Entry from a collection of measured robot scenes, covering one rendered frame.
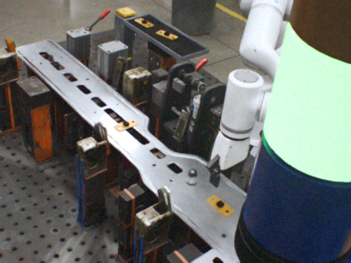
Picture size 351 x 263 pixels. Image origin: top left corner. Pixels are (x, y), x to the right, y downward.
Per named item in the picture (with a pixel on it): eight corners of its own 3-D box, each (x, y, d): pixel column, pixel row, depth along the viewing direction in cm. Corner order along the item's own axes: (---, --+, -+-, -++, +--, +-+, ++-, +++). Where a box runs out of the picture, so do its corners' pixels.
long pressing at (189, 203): (4, 51, 208) (4, 48, 208) (52, 39, 221) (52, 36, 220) (239, 274, 129) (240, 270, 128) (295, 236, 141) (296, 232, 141)
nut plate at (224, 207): (205, 200, 148) (205, 196, 147) (214, 195, 150) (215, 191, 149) (225, 217, 143) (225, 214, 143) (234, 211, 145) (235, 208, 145)
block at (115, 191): (108, 190, 190) (109, 128, 173) (136, 178, 197) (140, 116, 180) (116, 198, 187) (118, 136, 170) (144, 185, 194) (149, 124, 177)
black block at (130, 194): (108, 256, 166) (109, 192, 148) (134, 242, 172) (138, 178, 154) (122, 272, 161) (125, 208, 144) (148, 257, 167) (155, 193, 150)
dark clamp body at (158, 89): (137, 165, 204) (143, 83, 181) (163, 153, 211) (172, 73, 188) (153, 180, 198) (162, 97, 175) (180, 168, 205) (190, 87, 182)
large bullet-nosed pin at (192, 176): (183, 184, 155) (185, 168, 151) (191, 180, 157) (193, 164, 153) (190, 190, 153) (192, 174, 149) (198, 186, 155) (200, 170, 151)
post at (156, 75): (144, 154, 209) (150, 70, 185) (153, 151, 212) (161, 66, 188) (151, 161, 206) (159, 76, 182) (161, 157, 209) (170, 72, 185)
